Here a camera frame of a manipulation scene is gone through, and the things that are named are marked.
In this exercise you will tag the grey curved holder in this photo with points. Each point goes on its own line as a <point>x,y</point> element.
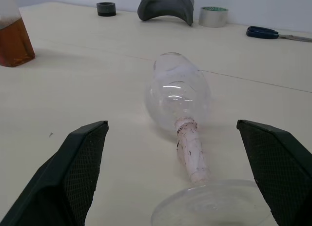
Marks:
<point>165,7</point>

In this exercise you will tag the clear plastic bottle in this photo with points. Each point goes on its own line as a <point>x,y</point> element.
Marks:
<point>14,40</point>

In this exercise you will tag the silver tape roll green core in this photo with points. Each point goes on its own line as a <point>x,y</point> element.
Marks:
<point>213,17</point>

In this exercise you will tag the clear wine glass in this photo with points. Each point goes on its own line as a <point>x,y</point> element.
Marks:
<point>192,152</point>

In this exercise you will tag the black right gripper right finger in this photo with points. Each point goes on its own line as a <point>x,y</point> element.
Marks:
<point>280,167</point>

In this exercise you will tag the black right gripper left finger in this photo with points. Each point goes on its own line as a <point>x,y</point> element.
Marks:
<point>51,177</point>

